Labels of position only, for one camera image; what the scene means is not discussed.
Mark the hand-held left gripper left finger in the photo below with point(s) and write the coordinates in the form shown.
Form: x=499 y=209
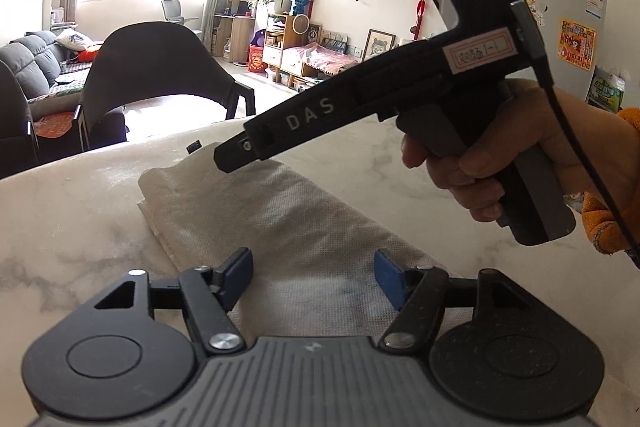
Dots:
x=237 y=277

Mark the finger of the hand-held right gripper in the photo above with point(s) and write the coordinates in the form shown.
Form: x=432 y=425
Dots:
x=310 y=117

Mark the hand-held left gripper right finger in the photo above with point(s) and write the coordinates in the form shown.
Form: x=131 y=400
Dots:
x=390 y=279

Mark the white shopping bag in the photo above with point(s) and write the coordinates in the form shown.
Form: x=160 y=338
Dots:
x=300 y=217

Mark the green white bag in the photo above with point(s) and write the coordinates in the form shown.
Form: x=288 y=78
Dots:
x=606 y=89

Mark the person's right hand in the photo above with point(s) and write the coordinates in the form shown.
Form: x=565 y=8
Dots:
x=575 y=137

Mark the pink cloth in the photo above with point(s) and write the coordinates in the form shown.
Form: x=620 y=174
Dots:
x=320 y=56

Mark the wooden shelf cabinet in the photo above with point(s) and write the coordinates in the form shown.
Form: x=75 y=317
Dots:
x=277 y=47

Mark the red printed bin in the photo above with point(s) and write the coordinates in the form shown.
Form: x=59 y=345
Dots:
x=258 y=59

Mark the framed bear picture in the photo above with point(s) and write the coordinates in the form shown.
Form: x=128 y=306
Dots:
x=379 y=46

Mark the wooden desk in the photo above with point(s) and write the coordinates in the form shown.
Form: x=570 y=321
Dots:
x=235 y=34

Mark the orange poster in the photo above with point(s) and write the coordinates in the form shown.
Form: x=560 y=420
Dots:
x=577 y=44

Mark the blue plush toy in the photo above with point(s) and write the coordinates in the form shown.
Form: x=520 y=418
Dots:
x=301 y=3

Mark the black dining chair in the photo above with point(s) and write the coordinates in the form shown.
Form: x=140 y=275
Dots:
x=17 y=112
x=160 y=62

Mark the grey office chair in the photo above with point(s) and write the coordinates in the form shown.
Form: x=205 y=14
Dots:
x=177 y=12

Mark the red cushion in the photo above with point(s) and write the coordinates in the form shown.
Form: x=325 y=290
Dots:
x=91 y=56

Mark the orange printed mat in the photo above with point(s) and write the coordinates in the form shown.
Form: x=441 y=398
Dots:
x=56 y=126

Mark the white printed pillow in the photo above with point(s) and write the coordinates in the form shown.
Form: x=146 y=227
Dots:
x=74 y=41

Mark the grey sofa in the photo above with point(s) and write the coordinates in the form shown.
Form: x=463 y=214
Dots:
x=35 y=67

